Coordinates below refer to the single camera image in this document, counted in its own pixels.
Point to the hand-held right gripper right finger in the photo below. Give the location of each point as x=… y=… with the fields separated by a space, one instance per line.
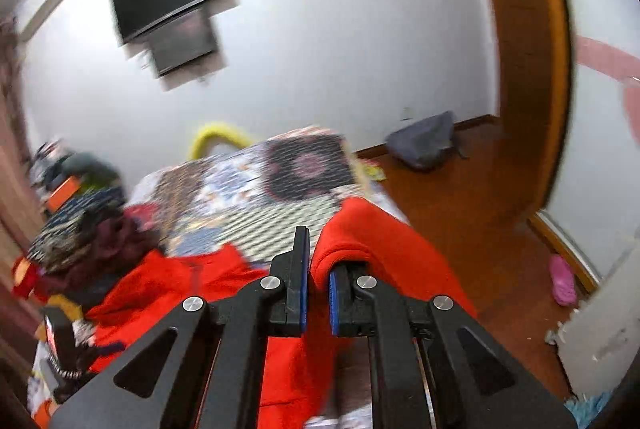
x=335 y=304

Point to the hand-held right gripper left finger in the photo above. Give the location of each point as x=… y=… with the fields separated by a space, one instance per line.
x=301 y=299

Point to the red garment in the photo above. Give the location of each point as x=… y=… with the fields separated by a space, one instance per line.
x=380 y=234

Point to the mustard yellow cloth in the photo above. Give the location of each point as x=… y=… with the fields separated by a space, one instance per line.
x=62 y=305

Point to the red and yellow cloth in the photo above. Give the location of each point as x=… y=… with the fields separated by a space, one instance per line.
x=27 y=276

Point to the patterned patchwork bedsheet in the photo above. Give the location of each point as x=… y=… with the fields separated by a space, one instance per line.
x=240 y=194

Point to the maroon garment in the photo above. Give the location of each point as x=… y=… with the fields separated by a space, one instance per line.
x=117 y=239

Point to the patterned folded cloth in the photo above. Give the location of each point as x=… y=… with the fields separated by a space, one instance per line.
x=70 y=221

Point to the orange box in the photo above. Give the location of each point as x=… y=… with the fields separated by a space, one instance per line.
x=64 y=193

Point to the yellow tube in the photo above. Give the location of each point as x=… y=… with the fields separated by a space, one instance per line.
x=217 y=136

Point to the dark green bag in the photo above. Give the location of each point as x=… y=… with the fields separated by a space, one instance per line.
x=87 y=166

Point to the grey bag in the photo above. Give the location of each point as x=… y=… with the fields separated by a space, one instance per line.
x=422 y=141

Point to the pink slipper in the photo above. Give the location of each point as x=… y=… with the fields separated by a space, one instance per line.
x=561 y=280

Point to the white door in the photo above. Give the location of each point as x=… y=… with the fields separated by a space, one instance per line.
x=600 y=324

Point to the light blue cloth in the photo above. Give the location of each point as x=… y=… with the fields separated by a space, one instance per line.
x=587 y=405

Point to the wooden door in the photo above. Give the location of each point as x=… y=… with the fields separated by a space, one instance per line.
x=530 y=59

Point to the dark wall panel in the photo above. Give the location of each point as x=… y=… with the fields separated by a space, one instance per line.
x=182 y=44

